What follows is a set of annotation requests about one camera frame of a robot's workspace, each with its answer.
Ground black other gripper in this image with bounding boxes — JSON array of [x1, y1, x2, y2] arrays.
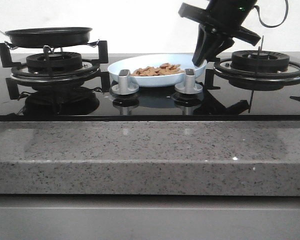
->
[[178, 0, 261, 67]]

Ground light blue plate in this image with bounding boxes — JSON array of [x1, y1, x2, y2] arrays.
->
[[108, 53, 207, 88]]

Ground brown meat slices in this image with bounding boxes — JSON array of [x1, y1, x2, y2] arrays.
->
[[131, 62, 184, 77]]

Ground black frying pan mint handle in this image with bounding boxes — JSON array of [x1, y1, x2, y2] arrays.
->
[[3, 27, 93, 49]]

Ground right black burner with grate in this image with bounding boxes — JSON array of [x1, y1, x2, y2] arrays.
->
[[203, 45, 300, 102]]

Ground black burner with grate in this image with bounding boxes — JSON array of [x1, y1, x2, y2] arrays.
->
[[0, 40, 109, 100], [203, 45, 300, 102]]

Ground right silver stove knob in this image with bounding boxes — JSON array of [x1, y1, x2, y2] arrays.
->
[[174, 68, 203, 95]]

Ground silver stove knob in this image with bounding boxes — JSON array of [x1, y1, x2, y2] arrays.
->
[[174, 68, 203, 95], [111, 69, 139, 96]]

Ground black glass gas stove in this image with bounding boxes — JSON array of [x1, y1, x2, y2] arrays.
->
[[0, 60, 300, 122]]

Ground left silver stove knob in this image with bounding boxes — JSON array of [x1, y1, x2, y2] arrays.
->
[[111, 69, 139, 96]]

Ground left black burner with grate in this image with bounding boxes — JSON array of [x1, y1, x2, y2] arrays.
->
[[0, 40, 109, 100]]

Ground grey cabinet front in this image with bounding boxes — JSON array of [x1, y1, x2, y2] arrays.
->
[[0, 195, 300, 240]]

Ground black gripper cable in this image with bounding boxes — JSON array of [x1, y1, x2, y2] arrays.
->
[[253, 0, 290, 29]]

